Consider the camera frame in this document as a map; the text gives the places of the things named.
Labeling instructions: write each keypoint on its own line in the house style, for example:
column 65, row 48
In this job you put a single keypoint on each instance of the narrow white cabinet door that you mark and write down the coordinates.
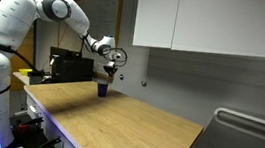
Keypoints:
column 155, row 16

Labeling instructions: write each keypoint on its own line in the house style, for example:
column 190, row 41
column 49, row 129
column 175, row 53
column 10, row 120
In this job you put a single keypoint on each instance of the small black device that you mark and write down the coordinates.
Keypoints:
column 36, row 77

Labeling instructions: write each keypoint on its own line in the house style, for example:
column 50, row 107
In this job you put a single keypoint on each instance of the yellow object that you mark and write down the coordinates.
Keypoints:
column 24, row 71

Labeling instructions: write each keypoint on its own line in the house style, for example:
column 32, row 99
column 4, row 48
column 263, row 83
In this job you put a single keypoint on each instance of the large black box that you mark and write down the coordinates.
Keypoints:
column 72, row 70

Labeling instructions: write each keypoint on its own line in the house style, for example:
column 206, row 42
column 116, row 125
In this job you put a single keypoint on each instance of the wooden door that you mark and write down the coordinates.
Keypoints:
column 22, row 51

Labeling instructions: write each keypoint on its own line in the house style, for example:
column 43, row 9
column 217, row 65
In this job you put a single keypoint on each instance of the small wooden side table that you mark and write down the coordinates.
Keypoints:
column 21, row 78

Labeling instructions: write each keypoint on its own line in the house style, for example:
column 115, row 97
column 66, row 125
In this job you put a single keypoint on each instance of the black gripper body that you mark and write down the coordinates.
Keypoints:
column 111, row 66

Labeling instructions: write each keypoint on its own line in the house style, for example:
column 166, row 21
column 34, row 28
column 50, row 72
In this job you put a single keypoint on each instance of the wood framed whiteboard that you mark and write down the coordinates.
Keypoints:
column 103, row 17

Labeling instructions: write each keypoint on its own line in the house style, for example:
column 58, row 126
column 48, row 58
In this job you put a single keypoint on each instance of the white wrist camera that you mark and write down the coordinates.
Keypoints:
column 117, row 56

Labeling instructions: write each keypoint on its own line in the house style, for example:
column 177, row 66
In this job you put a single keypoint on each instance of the dark blue cup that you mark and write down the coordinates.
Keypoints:
column 102, row 90

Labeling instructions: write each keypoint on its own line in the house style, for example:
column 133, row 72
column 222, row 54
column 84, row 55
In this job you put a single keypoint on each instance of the round metal wall knob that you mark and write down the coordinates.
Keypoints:
column 121, row 77
column 143, row 83

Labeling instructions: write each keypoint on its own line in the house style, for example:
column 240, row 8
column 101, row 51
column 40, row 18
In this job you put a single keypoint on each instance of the black and orange clamp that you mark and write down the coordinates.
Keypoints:
column 29, row 123
column 47, row 144

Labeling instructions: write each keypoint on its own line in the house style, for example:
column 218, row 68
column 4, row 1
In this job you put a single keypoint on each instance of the wide white cabinet door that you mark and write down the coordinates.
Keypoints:
column 235, row 25

